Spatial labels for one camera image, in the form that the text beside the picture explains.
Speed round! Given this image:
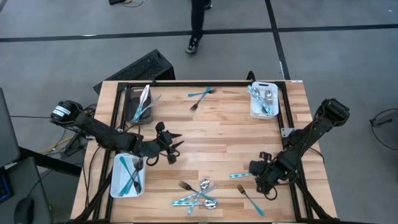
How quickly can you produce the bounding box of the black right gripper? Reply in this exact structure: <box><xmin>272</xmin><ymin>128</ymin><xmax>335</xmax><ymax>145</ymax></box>
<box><xmin>248</xmin><ymin>151</ymin><xmax>292</xmax><ymax>194</ymax></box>

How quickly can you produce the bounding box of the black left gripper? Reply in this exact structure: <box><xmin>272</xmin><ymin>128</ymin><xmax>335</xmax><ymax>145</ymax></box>
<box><xmin>134</xmin><ymin>121</ymin><xmax>185</xmax><ymax>165</ymax></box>

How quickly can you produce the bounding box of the steel fork teal handle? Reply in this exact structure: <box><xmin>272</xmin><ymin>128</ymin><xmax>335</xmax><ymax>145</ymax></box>
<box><xmin>189</xmin><ymin>87</ymin><xmax>212</xmax><ymax>112</ymax></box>
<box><xmin>187</xmin><ymin>88</ymin><xmax>218</xmax><ymax>98</ymax></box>
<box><xmin>119</xmin><ymin>156</ymin><xmax>141</xmax><ymax>194</ymax></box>
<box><xmin>121</xmin><ymin>161</ymin><xmax>143</xmax><ymax>197</ymax></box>
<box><xmin>134</xmin><ymin>157</ymin><xmax>144</xmax><ymax>195</ymax></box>
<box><xmin>236</xmin><ymin>184</ymin><xmax>266</xmax><ymax>217</ymax></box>
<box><xmin>178</xmin><ymin>180</ymin><xmax>217</xmax><ymax>202</ymax></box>
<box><xmin>119</xmin><ymin>160</ymin><xmax>141</xmax><ymax>198</ymax></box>

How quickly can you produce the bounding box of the white plastic bin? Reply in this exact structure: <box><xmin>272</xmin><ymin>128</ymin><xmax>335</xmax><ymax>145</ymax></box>
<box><xmin>110</xmin><ymin>153</ymin><xmax>147</xmax><ymax>199</ymax></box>
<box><xmin>250</xmin><ymin>81</ymin><xmax>280</xmax><ymax>120</ymax></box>

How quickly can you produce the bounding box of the dark grey plastic bin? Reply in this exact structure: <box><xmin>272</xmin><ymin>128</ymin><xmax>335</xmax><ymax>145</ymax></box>
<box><xmin>124</xmin><ymin>86</ymin><xmax>154</xmax><ymax>126</ymax></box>

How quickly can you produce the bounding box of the black desk bar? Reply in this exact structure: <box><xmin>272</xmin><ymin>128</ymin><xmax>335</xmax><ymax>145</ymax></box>
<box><xmin>18</xmin><ymin>146</ymin><xmax>83</xmax><ymax>177</ymax></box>

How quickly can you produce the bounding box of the person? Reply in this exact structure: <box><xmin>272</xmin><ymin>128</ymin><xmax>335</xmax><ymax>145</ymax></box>
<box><xmin>185</xmin><ymin>0</ymin><xmax>214</xmax><ymax>55</ymax></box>

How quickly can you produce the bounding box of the grey side desk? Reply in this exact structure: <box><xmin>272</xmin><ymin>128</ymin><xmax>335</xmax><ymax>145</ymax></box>
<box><xmin>0</xmin><ymin>156</ymin><xmax>54</xmax><ymax>224</ymax></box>

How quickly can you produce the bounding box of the black floor power strip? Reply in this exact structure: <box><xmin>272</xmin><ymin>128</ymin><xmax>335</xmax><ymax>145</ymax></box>
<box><xmin>108</xmin><ymin>0</ymin><xmax>146</xmax><ymax>7</ymax></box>

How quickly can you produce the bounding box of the black computer mouse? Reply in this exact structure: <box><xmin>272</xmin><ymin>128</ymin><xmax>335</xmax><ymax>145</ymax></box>
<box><xmin>14</xmin><ymin>197</ymin><xmax>35</xmax><ymax>224</ymax></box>

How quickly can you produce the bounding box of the dark side monitor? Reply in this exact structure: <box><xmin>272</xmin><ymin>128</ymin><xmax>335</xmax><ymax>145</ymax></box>
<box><xmin>0</xmin><ymin>88</ymin><xmax>21</xmax><ymax>169</ymax></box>

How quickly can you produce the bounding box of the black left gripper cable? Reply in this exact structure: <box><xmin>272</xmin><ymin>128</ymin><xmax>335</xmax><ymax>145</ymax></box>
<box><xmin>145</xmin><ymin>151</ymin><xmax>182</xmax><ymax>167</ymax></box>

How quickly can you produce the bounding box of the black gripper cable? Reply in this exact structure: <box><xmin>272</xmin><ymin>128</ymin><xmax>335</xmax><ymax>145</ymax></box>
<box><xmin>145</xmin><ymin>151</ymin><xmax>182</xmax><ymax>167</ymax></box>
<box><xmin>263</xmin><ymin>185</ymin><xmax>280</xmax><ymax>202</ymax></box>

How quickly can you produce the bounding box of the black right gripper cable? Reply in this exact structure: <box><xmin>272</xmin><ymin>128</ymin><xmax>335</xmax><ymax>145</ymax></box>
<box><xmin>263</xmin><ymin>185</ymin><xmax>280</xmax><ymax>202</ymax></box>

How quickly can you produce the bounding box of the black aluminium table frame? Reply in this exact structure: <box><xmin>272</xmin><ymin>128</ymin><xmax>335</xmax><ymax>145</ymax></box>
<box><xmin>70</xmin><ymin>80</ymin><xmax>335</xmax><ymax>224</ymax></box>

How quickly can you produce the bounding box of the black floor cable loop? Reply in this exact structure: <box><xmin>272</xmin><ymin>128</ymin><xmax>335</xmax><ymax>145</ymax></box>
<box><xmin>369</xmin><ymin>108</ymin><xmax>398</xmax><ymax>152</ymax></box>

